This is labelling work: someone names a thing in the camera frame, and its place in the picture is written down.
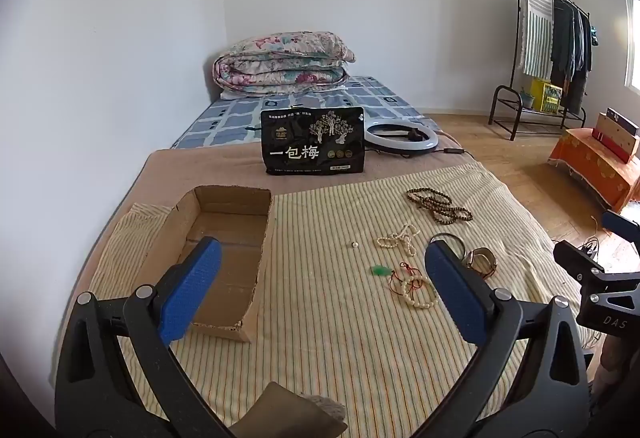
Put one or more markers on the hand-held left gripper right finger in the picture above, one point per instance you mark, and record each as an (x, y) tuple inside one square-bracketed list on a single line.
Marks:
[(455, 293)]

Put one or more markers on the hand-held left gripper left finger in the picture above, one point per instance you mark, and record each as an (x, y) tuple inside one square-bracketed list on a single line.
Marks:
[(192, 290)]

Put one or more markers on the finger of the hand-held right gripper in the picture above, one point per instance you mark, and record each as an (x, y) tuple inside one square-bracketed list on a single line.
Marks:
[(622, 224), (575, 263)]

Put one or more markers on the metal bangle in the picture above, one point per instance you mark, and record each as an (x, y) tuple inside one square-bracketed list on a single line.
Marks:
[(457, 240)]

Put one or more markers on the orange cloth covered table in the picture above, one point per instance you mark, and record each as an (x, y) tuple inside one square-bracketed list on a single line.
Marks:
[(595, 167)]

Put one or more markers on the tan cardboard box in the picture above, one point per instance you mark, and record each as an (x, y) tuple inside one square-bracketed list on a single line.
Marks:
[(617, 137)]

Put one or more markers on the dark flat box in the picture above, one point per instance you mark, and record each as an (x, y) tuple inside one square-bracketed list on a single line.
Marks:
[(625, 120)]

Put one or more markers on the yellow striped cloth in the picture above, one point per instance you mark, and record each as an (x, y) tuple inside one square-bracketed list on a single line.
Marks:
[(340, 343)]

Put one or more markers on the yellow box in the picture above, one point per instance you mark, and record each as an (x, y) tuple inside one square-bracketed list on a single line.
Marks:
[(545, 95)]

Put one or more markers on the small green pot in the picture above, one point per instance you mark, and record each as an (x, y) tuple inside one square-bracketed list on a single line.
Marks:
[(526, 99)]

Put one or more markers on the blue checkered bed sheet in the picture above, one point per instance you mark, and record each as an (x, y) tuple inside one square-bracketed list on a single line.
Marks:
[(230, 122)]

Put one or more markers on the dark hanging clothes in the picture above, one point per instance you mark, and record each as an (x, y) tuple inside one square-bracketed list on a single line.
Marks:
[(570, 52)]

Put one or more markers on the window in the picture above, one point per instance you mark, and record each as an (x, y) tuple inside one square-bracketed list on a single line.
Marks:
[(634, 42)]

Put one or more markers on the black snack bag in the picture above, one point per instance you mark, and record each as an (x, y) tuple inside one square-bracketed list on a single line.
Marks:
[(312, 142)]

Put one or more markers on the white pillow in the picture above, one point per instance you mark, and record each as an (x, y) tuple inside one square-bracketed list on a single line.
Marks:
[(260, 93)]

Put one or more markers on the black metal clothes rack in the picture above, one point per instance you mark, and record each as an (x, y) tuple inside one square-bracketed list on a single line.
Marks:
[(515, 42)]

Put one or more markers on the striped hanging towel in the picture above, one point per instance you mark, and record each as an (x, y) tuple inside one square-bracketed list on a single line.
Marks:
[(537, 22)]

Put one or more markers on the folded floral quilt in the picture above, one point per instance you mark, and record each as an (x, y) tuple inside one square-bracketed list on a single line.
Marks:
[(280, 60)]

